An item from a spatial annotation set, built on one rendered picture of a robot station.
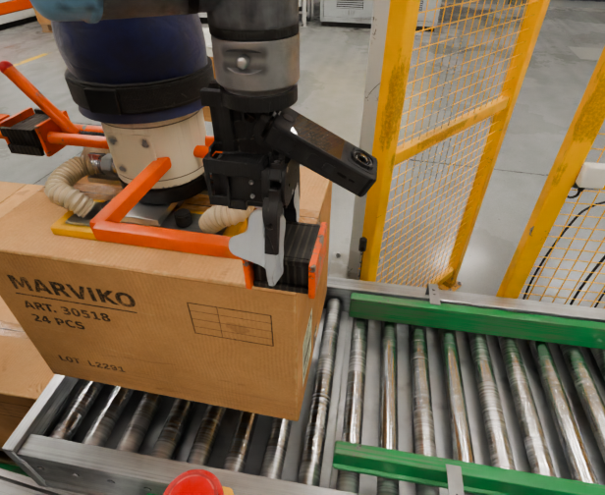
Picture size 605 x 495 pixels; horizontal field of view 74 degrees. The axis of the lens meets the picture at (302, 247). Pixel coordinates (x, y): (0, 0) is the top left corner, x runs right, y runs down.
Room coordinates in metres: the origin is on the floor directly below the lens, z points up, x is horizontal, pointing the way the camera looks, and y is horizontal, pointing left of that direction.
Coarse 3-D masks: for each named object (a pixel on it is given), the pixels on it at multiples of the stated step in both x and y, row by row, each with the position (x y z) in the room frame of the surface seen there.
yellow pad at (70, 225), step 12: (96, 204) 0.64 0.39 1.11; (72, 216) 0.61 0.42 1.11; (84, 216) 0.61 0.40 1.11; (168, 216) 0.61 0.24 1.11; (180, 216) 0.57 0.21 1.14; (192, 216) 0.60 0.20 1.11; (60, 228) 0.58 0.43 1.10; (72, 228) 0.58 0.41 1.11; (84, 228) 0.58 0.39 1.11; (168, 228) 0.57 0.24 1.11; (180, 228) 0.57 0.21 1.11; (192, 228) 0.57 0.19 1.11; (228, 228) 0.58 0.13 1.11; (240, 228) 0.58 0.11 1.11; (96, 240) 0.56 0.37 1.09
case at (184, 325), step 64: (320, 192) 0.72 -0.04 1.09; (0, 256) 0.54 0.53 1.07; (64, 256) 0.52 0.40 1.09; (128, 256) 0.52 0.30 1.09; (192, 256) 0.52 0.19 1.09; (64, 320) 0.53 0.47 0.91; (128, 320) 0.50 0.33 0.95; (192, 320) 0.47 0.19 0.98; (256, 320) 0.45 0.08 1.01; (128, 384) 0.51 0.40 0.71; (192, 384) 0.48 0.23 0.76; (256, 384) 0.45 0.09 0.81
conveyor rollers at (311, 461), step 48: (336, 336) 0.78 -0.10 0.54; (384, 336) 0.78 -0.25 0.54; (480, 336) 0.77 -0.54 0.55; (96, 384) 0.62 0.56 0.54; (384, 384) 0.61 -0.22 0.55; (480, 384) 0.62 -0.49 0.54; (528, 384) 0.62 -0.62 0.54; (576, 384) 0.63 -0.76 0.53; (96, 432) 0.48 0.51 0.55; (144, 432) 0.49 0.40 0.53; (240, 432) 0.48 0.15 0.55; (288, 432) 0.49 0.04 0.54; (384, 432) 0.48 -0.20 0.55; (432, 432) 0.48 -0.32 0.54; (528, 432) 0.48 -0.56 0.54; (576, 432) 0.48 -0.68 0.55; (384, 480) 0.37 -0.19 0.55
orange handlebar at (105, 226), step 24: (0, 120) 0.76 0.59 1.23; (72, 144) 0.69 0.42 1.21; (96, 144) 0.68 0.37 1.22; (168, 168) 0.60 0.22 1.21; (120, 192) 0.50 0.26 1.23; (144, 192) 0.53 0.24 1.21; (96, 216) 0.44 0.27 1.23; (120, 216) 0.46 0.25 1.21; (120, 240) 0.41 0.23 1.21; (144, 240) 0.40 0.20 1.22; (168, 240) 0.39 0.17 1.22; (192, 240) 0.39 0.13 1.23; (216, 240) 0.39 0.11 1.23
